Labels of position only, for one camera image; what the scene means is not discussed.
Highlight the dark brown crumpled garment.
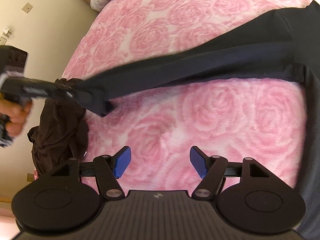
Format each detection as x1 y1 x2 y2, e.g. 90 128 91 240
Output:
27 98 89 177

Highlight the white wall switch plate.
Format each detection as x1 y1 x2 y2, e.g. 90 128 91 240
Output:
22 3 33 14

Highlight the person's left hand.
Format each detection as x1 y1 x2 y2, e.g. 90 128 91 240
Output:
1 94 33 137

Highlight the black long-sleeve garment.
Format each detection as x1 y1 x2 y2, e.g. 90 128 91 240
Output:
70 0 320 238

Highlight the wall power socket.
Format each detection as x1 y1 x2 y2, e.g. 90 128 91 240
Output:
0 28 12 46

